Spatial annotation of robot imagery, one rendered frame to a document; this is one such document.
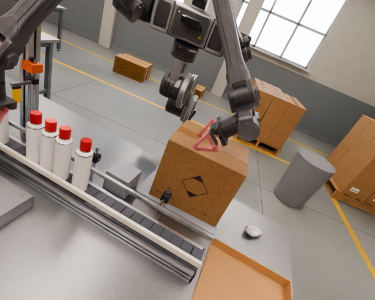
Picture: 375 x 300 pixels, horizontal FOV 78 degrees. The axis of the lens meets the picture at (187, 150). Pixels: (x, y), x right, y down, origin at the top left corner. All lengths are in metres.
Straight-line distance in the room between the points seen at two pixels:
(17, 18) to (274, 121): 3.73
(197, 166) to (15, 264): 0.58
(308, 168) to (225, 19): 2.36
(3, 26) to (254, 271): 1.05
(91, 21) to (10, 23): 6.44
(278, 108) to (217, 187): 3.27
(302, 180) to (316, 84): 3.79
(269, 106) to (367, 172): 1.62
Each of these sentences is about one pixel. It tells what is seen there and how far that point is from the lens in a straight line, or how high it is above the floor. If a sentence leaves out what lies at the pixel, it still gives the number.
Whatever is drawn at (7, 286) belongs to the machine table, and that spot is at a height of 0.83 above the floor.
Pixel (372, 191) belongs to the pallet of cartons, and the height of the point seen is 0.35.
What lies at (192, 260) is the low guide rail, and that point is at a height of 0.91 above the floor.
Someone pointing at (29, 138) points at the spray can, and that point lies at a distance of 0.91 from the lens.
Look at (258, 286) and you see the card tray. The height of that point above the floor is 0.83.
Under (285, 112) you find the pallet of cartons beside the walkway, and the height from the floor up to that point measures 0.73.
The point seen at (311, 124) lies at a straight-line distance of 6.68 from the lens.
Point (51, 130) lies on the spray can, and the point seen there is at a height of 1.06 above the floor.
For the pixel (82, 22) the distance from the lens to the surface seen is 7.36.
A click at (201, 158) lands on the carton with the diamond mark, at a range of 0.81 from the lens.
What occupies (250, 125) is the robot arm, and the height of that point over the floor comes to 1.32.
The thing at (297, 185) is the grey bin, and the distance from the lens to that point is 3.00.
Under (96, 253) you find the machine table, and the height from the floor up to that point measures 0.83.
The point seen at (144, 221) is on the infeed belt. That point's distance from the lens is 0.83.
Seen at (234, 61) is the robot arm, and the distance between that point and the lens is 0.69.
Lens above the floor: 1.51
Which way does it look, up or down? 29 degrees down
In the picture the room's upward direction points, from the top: 23 degrees clockwise
